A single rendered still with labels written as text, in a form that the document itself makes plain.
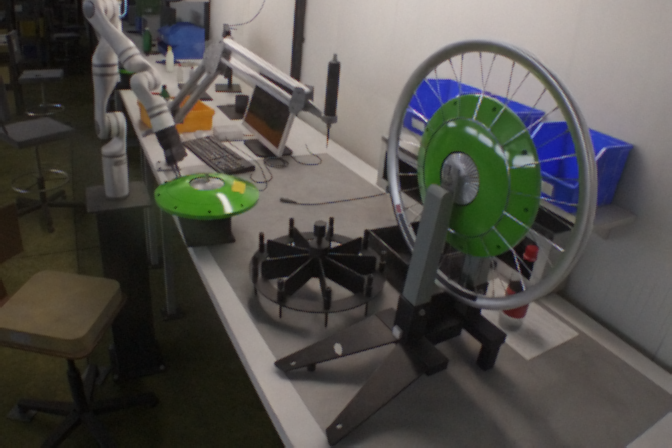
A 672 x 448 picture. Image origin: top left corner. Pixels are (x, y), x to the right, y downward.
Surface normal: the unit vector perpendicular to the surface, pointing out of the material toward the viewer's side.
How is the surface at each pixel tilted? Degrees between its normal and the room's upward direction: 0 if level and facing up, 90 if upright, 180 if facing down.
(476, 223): 98
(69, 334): 0
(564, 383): 0
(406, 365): 18
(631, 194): 90
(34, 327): 0
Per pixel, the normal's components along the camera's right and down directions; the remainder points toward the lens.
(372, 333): -0.18, -0.82
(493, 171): -0.76, 0.11
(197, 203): 0.07, -0.71
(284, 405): 0.08, -0.91
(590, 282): -0.89, 0.11
